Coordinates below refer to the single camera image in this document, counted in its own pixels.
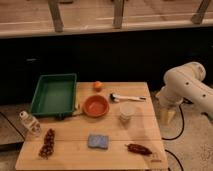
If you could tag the blue sponge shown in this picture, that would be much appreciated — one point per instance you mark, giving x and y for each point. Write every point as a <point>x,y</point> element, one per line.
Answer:
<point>98,141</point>

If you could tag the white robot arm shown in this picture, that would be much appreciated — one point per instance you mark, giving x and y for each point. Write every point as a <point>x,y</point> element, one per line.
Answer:
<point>185,82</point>

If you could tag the wooden table leg left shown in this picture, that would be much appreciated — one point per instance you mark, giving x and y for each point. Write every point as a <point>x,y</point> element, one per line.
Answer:
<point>55,14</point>

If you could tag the dried red chili pepper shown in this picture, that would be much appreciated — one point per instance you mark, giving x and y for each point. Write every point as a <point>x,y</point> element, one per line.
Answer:
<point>139,149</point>

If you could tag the orange bowl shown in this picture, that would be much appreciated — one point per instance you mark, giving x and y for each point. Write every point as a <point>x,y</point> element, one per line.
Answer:
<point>95,106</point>

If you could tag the wooden table leg right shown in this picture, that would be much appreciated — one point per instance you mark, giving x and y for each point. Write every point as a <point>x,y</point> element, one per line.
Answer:
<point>200,13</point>

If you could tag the brown grape bunch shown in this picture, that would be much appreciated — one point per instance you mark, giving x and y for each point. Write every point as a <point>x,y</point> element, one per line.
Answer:
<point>48,147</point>

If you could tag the wooden table leg middle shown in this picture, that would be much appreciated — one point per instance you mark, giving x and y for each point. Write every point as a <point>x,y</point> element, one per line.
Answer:
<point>118,13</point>

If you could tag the small orange fruit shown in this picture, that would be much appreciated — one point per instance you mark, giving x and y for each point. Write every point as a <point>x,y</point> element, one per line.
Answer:
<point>97,86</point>

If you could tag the green plastic tray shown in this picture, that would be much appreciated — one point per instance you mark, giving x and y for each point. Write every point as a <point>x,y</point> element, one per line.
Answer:
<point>54,96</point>

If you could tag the wooden table leg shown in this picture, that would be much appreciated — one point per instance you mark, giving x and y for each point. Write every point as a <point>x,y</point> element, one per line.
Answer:
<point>118,13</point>
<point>55,14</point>
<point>200,13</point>

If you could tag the white handled brush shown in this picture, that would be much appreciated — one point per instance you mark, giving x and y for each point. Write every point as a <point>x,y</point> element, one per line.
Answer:
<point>118,98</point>

